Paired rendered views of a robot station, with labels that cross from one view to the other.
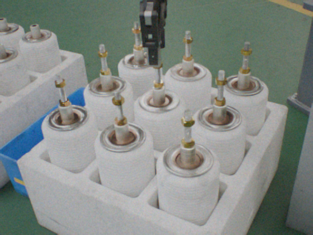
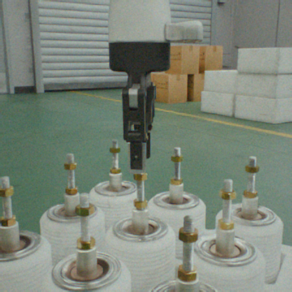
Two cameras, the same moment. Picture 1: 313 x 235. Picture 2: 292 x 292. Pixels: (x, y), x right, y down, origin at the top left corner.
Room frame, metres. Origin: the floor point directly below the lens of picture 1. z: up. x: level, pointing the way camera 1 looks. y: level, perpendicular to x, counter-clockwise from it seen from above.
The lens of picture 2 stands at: (1.07, -0.03, 0.48)
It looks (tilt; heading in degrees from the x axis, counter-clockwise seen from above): 13 degrees down; 176
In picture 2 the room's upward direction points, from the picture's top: straight up
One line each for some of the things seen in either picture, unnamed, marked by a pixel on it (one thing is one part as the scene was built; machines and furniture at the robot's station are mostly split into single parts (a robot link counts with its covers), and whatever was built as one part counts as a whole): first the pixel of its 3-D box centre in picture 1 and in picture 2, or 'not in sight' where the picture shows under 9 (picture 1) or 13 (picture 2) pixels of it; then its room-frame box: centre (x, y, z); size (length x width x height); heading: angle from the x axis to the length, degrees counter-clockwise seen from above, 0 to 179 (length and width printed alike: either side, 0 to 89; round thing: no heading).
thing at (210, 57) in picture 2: not in sight; (205, 59); (-3.33, 0.95, 0.45); 0.30 x 0.24 x 0.30; 26
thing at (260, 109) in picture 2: not in sight; (270, 107); (-1.85, 1.15, 0.09); 0.39 x 0.39 x 0.18; 32
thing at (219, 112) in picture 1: (219, 111); (72, 203); (0.53, -0.11, 0.26); 0.02 x 0.02 x 0.03
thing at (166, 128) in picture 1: (161, 139); (140, 288); (0.59, -0.01, 0.16); 0.10 x 0.10 x 0.18
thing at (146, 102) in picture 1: (159, 100); (140, 228); (0.59, -0.01, 0.25); 0.08 x 0.08 x 0.01
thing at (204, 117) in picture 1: (219, 117); (72, 212); (0.53, -0.11, 0.25); 0.08 x 0.08 x 0.01
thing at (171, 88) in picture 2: not in sight; (170, 88); (-3.07, 0.51, 0.15); 0.30 x 0.24 x 0.30; 27
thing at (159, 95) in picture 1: (159, 94); (140, 219); (0.59, -0.01, 0.26); 0.02 x 0.02 x 0.03
